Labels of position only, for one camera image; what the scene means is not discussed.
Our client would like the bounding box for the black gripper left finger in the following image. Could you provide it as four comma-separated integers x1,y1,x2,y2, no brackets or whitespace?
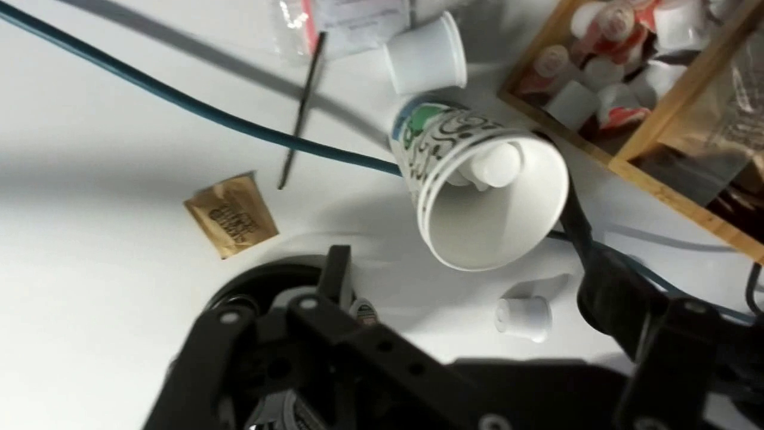
143,245,454,430

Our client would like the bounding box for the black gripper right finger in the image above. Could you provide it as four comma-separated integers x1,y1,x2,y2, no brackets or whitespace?
558,200,764,430

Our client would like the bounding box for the wooden condiment organizer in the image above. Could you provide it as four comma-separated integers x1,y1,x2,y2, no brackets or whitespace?
496,0,764,266

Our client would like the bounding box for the brown sugar packet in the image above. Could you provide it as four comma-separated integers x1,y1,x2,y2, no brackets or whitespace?
182,168,281,263

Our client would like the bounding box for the red white creamer cup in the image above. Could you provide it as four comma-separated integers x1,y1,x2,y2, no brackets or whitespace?
548,79,600,130
647,0,712,56
641,57,692,103
571,0,641,49
594,82,656,135
531,43,577,86

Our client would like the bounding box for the crinkled clear plastic packet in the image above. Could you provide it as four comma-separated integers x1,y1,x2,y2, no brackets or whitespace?
700,43,764,210

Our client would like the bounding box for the black stir stick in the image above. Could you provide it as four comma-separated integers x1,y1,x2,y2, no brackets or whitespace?
275,32,329,191

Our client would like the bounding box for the small plastic bag with card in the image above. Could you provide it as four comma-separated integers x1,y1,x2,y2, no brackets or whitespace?
272,0,415,60

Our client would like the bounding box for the thin black cable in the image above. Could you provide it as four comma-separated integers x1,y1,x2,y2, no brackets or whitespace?
740,260,764,318

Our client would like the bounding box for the dark power cable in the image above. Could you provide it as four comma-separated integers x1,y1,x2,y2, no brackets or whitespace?
0,0,739,258

